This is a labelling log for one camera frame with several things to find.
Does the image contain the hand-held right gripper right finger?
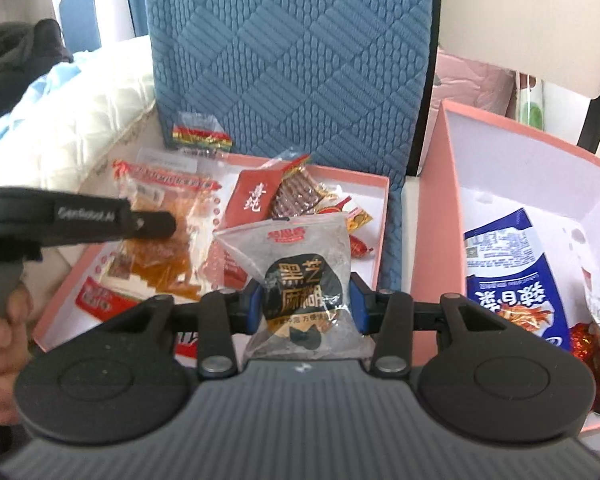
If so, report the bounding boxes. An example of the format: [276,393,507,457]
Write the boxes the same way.
[349,272,508,378]

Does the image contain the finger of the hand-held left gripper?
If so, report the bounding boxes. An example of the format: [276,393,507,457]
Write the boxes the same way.
[124,210,178,242]

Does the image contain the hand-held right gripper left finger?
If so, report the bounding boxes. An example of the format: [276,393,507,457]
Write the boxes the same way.
[100,277,261,378]

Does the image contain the orange strip snack packet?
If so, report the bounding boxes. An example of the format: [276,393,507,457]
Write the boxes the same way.
[111,159,222,303]

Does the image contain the grey sesame snack packet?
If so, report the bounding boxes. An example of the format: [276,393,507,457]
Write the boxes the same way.
[212,211,355,365]

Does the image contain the shallow pink box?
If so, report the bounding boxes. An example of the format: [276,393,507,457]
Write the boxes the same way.
[31,151,392,363]

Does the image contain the blue snack packet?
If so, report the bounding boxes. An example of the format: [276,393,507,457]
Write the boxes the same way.
[461,206,577,352]

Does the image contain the deep pink box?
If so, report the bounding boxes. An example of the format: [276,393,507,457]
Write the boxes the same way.
[401,99,600,437]

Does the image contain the red foil candy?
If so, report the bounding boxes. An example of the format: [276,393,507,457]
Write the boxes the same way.
[569,321,600,362]

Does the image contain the person's left hand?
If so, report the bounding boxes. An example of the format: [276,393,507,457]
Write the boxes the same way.
[0,287,35,427]

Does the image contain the pink meat snack packet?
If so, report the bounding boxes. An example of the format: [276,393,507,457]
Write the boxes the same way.
[204,242,253,288]

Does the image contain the small red sausage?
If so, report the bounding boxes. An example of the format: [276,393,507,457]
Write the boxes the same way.
[350,234,377,262]

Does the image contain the red and white snack packet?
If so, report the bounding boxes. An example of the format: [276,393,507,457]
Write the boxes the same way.
[172,329,203,362]

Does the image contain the red bean snack packet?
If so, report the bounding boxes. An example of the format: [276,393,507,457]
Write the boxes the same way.
[74,279,148,322]

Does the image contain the small yellow and red packet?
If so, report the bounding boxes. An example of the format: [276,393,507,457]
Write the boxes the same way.
[324,194,377,235]

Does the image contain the dark red snack packet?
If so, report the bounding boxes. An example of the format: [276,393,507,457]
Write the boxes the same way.
[221,169,282,227]

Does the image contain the clear packet with striped band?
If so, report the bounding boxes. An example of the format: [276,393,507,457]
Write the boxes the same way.
[171,111,234,162]

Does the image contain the light blue cloth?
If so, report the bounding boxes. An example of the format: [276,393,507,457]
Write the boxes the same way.
[0,57,98,168]

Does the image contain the cream quilted blanket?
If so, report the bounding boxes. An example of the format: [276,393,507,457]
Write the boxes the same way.
[0,35,157,198]

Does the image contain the brown meat stick packet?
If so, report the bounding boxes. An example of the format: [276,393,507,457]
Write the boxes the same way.
[269,154,327,221]

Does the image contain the black cloth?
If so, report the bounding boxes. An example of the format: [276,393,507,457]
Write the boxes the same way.
[0,18,74,128]

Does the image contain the blue chair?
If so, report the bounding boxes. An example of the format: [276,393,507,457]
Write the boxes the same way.
[59,0,102,57]

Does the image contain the blue textured cushion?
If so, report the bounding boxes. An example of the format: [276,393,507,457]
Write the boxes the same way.
[141,0,442,288]

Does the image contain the green and white bag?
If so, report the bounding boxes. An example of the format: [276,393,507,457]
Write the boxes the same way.
[516,72,547,130]

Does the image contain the white chair with black frame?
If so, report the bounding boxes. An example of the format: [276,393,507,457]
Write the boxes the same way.
[436,0,600,153]

